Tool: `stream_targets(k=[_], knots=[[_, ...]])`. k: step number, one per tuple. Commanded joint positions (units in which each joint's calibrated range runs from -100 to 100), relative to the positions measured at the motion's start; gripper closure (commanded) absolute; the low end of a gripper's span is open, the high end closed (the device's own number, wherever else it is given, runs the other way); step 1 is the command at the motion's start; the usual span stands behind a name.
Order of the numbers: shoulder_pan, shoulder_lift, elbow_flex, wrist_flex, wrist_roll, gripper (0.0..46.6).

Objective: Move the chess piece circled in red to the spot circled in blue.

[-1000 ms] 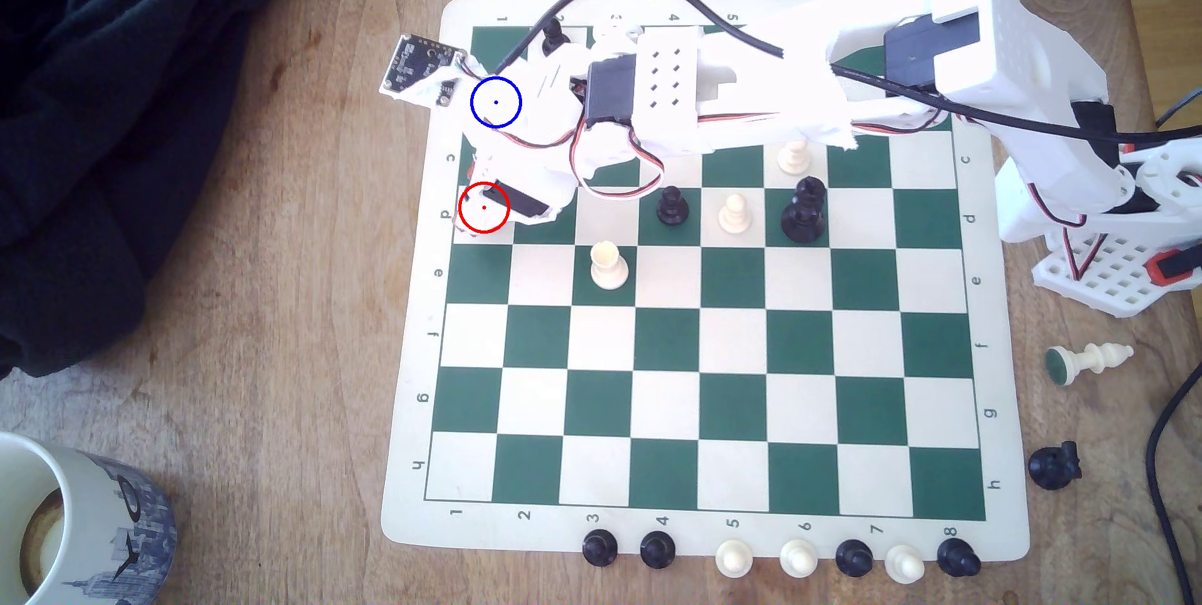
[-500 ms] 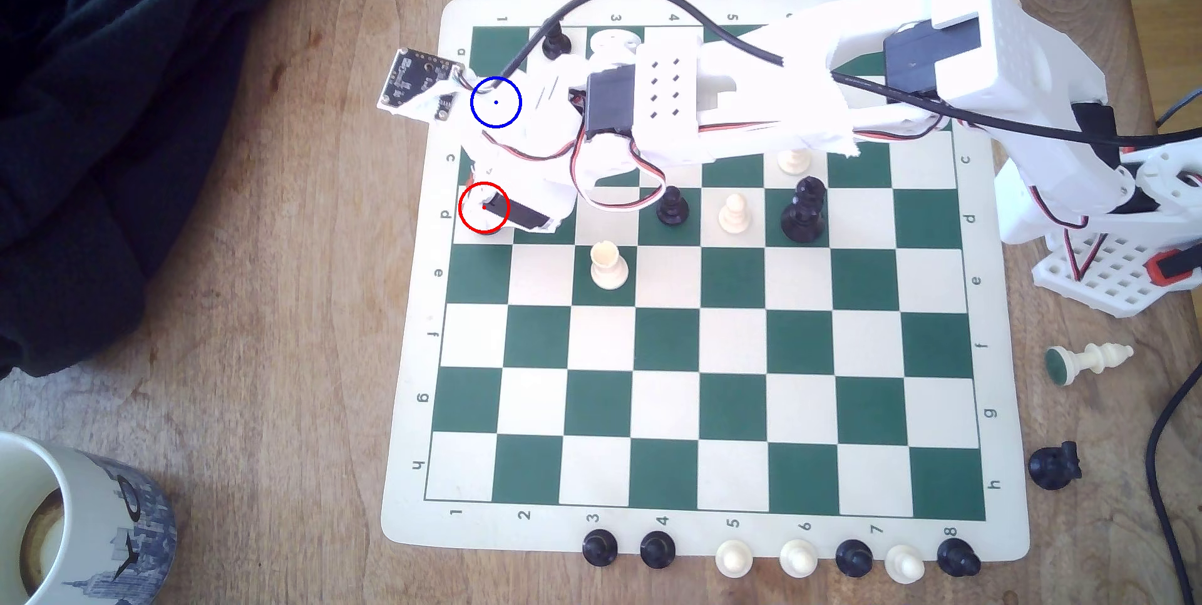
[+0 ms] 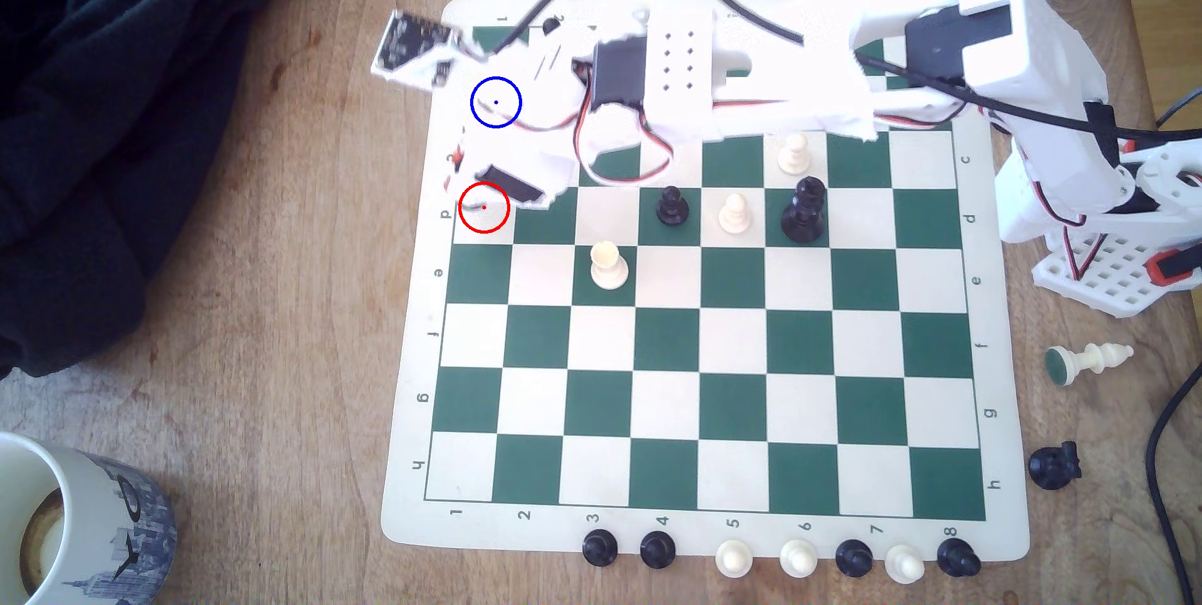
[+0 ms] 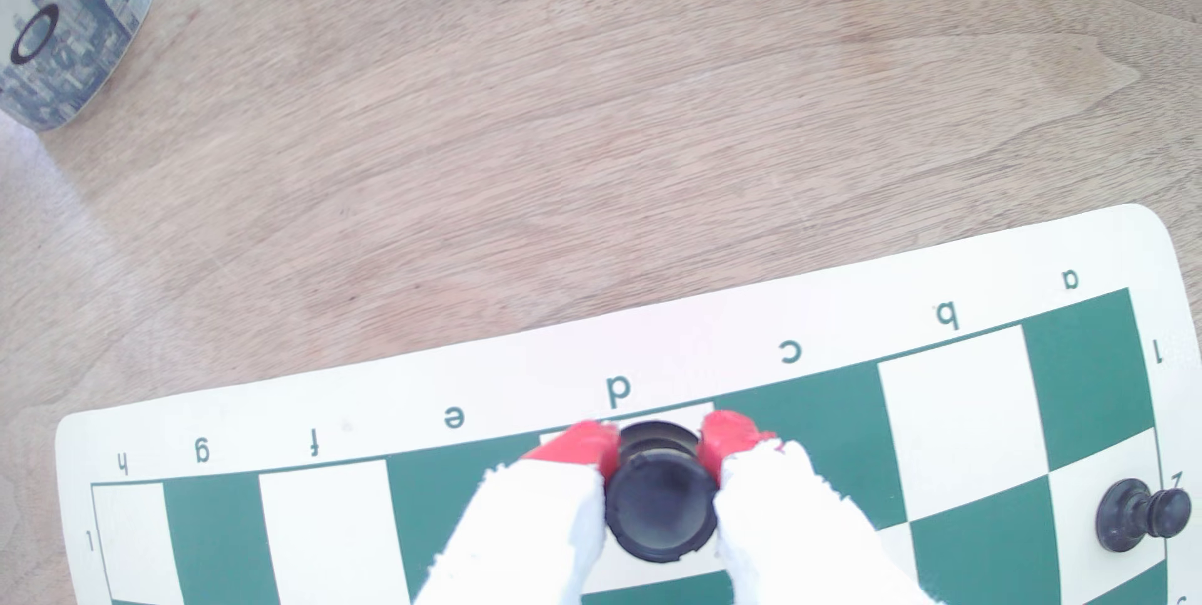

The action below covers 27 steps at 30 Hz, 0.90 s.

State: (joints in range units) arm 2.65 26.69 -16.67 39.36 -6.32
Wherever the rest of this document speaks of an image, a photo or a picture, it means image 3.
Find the red clamp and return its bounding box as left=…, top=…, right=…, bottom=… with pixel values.
left=1149, top=246, right=1202, bottom=287

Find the black knight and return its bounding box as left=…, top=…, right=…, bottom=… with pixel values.
left=1027, top=440, right=1083, bottom=492
left=937, top=537, right=982, bottom=579

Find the white perforated base plate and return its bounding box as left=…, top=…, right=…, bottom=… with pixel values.
left=1033, top=229, right=1202, bottom=319

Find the green white chessboard mat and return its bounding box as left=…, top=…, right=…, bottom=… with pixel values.
left=380, top=0, right=1031, bottom=561

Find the white bishop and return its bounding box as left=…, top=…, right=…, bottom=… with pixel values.
left=1044, top=342, right=1136, bottom=388

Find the black queen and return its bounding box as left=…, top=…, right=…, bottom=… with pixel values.
left=780, top=177, right=828, bottom=244

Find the gripper camera board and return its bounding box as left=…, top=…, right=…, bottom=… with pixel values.
left=371, top=10, right=471, bottom=91

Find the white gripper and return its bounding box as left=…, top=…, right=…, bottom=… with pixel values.
left=451, top=30, right=604, bottom=212

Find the printed skyline coffee mug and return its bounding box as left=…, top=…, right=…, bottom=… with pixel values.
left=0, top=431, right=178, bottom=605

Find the black cable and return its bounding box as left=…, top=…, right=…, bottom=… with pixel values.
left=493, top=0, right=1202, bottom=605

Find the dark blue cloth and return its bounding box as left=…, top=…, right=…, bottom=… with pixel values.
left=0, top=0, right=316, bottom=379

